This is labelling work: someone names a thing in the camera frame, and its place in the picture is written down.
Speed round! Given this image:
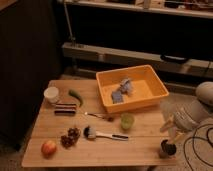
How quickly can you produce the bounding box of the grey ribbed gripper body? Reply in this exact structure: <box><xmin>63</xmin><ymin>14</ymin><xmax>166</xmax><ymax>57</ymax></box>
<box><xmin>174</xmin><ymin>102</ymin><xmax>209</xmax><ymax>131</ymax></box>

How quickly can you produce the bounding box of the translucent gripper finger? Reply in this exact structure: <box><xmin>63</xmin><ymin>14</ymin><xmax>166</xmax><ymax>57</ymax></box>
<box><xmin>160</xmin><ymin>116</ymin><xmax>174</xmax><ymax>132</ymax></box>
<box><xmin>168</xmin><ymin>129</ymin><xmax>186</xmax><ymax>144</ymax></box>

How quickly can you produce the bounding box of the dark metal cup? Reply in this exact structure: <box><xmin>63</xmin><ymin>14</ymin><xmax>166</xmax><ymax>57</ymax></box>
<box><xmin>159</xmin><ymin>140</ymin><xmax>177</xmax><ymax>158</ymax></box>

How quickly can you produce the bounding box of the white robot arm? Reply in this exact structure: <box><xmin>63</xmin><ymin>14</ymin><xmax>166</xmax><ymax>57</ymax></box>
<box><xmin>160</xmin><ymin>82</ymin><xmax>213</xmax><ymax>144</ymax></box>

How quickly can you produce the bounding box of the yellow plastic bin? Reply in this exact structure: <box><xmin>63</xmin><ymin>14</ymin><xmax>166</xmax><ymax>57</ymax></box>
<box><xmin>96</xmin><ymin>65</ymin><xmax>169</xmax><ymax>113</ymax></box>

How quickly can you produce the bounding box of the green plastic cup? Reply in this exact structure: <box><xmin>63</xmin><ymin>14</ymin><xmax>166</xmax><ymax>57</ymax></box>
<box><xmin>121</xmin><ymin>113</ymin><xmax>134</xmax><ymax>130</ymax></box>

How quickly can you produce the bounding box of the green chili pepper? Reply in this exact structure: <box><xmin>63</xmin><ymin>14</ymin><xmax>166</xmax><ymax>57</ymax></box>
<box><xmin>68</xmin><ymin>89</ymin><xmax>83</xmax><ymax>107</ymax></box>

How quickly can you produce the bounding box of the bunch of dark grapes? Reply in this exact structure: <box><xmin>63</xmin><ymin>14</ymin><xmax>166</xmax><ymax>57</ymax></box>
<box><xmin>60</xmin><ymin>127</ymin><xmax>81</xmax><ymax>148</ymax></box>

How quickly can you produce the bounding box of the dark red rectangular bar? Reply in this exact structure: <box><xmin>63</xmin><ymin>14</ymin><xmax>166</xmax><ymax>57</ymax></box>
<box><xmin>55</xmin><ymin>104</ymin><xmax>77</xmax><ymax>109</ymax></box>

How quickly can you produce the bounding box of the dark brown rectangular bar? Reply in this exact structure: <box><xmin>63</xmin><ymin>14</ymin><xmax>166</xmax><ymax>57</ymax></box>
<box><xmin>54</xmin><ymin>110</ymin><xmax>76</xmax><ymax>115</ymax></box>

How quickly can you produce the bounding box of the wooden shelf board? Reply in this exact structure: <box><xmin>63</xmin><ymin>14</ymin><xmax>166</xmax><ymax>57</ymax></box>
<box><xmin>57</xmin><ymin>0</ymin><xmax>213</xmax><ymax>19</ymax></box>

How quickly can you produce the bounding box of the white plastic cup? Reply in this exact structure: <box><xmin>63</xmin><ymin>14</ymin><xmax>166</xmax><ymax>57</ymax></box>
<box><xmin>44</xmin><ymin>87</ymin><xmax>59</xmax><ymax>104</ymax></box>

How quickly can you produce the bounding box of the red orange apple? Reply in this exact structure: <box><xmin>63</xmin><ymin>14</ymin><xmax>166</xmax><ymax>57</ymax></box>
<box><xmin>41</xmin><ymin>140</ymin><xmax>57</xmax><ymax>156</ymax></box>

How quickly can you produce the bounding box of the vertical metal pole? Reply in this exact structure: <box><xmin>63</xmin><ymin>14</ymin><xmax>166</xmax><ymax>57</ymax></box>
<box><xmin>63</xmin><ymin>0</ymin><xmax>76</xmax><ymax>46</ymax></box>

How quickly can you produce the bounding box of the black cable on floor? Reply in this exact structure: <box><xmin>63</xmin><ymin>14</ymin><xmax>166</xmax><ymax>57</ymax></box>
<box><xmin>182</xmin><ymin>123</ymin><xmax>213</xmax><ymax>171</ymax></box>

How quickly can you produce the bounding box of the grey metal rail frame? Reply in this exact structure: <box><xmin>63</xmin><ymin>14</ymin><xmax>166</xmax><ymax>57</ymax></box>
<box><xmin>62</xmin><ymin>42</ymin><xmax>213</xmax><ymax>79</ymax></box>

